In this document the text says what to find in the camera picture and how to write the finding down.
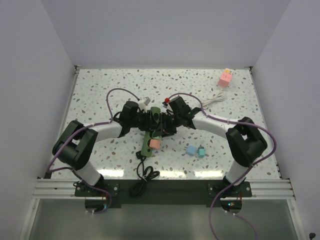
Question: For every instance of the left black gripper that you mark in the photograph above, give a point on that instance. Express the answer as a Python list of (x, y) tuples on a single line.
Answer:
[(149, 124)]

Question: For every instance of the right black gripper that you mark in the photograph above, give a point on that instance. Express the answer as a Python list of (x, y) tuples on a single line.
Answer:
[(167, 131)]

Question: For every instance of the salmon plug cube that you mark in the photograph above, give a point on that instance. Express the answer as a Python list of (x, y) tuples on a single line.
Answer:
[(155, 143)]

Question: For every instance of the green power strip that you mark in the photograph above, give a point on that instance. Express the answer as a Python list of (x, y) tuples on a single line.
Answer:
[(146, 151)]

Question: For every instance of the blue plug cube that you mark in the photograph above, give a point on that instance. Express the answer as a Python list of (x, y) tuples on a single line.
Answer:
[(191, 150)]

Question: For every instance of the teal plug cube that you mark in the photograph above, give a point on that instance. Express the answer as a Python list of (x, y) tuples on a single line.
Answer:
[(201, 152)]

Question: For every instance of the green plug cube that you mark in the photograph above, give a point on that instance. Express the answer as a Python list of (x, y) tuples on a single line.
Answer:
[(157, 137)]

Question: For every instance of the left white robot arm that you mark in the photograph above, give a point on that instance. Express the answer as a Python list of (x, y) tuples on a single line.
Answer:
[(75, 145)]

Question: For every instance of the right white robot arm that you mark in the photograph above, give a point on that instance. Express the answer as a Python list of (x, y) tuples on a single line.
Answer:
[(244, 139)]

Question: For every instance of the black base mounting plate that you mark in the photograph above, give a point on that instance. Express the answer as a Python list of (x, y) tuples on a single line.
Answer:
[(158, 192)]

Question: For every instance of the pink cube charger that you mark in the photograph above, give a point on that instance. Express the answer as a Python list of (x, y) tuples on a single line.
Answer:
[(225, 78)]

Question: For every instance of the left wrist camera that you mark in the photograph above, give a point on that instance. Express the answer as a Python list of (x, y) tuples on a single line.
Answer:
[(143, 103)]

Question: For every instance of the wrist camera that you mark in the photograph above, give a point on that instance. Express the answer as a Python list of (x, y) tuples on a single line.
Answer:
[(143, 103), (166, 102)]

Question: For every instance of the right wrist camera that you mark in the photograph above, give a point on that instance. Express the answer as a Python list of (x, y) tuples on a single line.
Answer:
[(166, 102)]

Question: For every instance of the aluminium frame rail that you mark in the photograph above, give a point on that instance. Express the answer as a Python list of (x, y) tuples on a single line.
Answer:
[(47, 188)]

